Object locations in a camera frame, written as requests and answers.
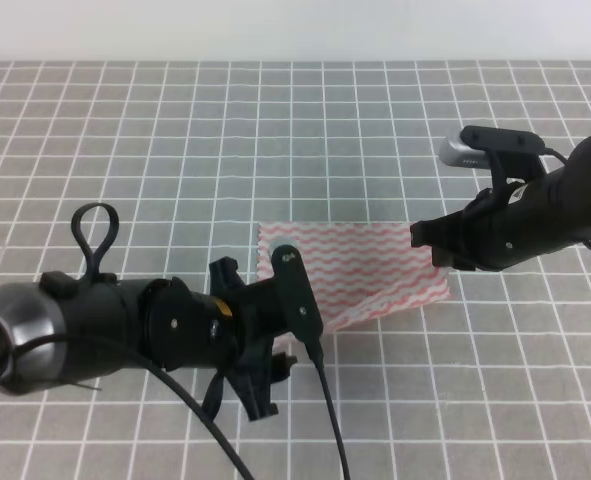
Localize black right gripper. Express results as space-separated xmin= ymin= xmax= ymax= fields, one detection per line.
xmin=410 ymin=184 xmax=575 ymax=271

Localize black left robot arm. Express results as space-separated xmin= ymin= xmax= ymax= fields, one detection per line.
xmin=0 ymin=206 xmax=295 ymax=420

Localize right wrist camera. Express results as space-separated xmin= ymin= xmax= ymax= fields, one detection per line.
xmin=438 ymin=125 xmax=545 ymax=191

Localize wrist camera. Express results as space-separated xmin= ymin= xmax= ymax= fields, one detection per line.
xmin=438 ymin=125 xmax=545 ymax=191
xmin=271 ymin=244 xmax=323 ymax=345

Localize black left camera cable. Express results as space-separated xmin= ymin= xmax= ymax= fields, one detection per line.
xmin=304 ymin=339 xmax=352 ymax=480

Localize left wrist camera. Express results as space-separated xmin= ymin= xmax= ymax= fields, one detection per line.
xmin=271 ymin=244 xmax=323 ymax=345

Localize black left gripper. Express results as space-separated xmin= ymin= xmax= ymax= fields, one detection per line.
xmin=144 ymin=257 xmax=295 ymax=421

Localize grey checked tablecloth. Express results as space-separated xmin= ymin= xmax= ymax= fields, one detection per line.
xmin=0 ymin=60 xmax=591 ymax=479

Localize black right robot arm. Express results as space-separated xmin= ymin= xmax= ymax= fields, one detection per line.
xmin=410 ymin=125 xmax=591 ymax=271

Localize pink white wavy towel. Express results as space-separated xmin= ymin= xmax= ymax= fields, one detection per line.
xmin=257 ymin=222 xmax=450 ymax=335

